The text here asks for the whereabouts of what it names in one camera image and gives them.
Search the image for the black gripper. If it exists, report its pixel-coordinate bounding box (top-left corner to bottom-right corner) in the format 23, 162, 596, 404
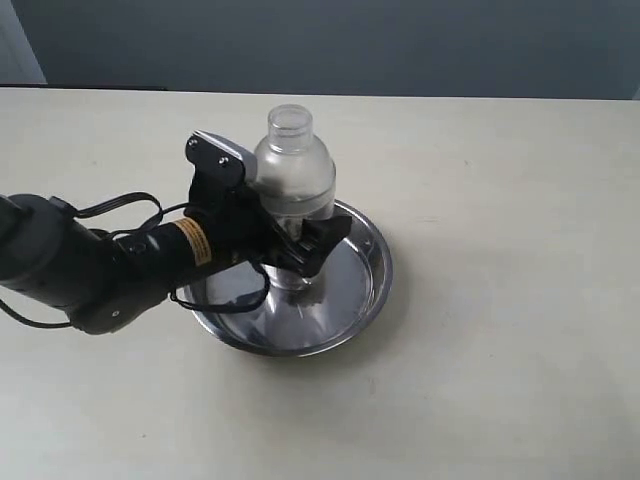
185, 169, 352, 278

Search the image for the clear plastic bottle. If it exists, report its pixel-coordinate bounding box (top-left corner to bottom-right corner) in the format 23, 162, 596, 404
247, 103, 337, 301

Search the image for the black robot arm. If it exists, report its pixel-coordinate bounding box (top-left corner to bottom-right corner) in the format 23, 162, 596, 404
1, 172, 352, 335

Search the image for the round steel dish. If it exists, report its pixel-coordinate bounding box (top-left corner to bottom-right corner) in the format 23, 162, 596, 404
194, 201, 393, 357

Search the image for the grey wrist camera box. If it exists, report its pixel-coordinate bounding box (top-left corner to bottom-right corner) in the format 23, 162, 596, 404
185, 130, 258, 188

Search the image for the black cable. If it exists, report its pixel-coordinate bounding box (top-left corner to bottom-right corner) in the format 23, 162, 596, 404
0, 192, 271, 331

